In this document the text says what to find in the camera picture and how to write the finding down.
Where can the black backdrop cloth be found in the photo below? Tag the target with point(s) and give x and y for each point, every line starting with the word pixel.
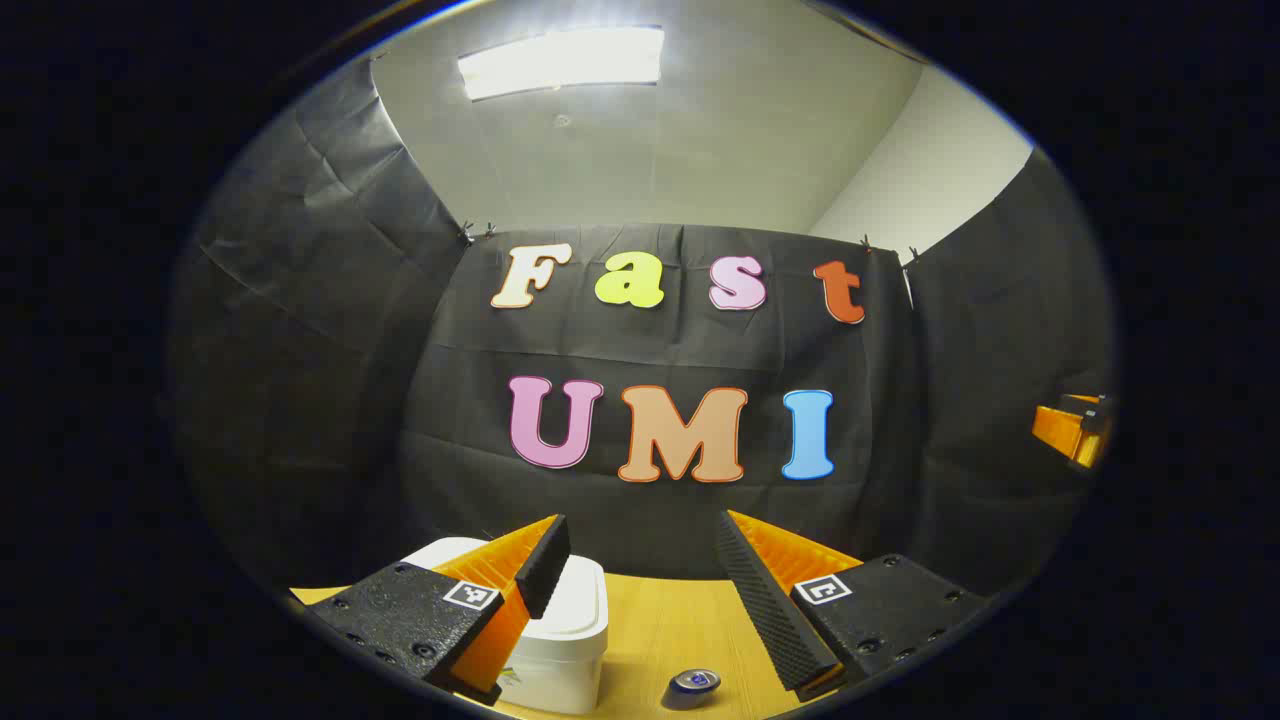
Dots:
pixel 460 420

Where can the ceiling light panel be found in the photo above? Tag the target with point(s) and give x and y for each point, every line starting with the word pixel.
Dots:
pixel 560 62

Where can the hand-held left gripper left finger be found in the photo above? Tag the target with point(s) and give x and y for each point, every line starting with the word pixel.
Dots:
pixel 545 565

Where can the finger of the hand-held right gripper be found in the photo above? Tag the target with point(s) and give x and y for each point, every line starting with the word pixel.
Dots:
pixel 1060 430

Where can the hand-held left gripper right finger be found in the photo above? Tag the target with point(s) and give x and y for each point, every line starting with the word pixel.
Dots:
pixel 765 610

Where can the wooden desktop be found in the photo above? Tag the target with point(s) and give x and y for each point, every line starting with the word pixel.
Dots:
pixel 660 620

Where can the blue silver pop can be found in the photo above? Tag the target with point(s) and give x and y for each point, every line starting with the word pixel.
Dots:
pixel 692 688

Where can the white desktop garbage bin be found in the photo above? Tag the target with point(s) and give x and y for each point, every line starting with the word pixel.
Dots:
pixel 570 640

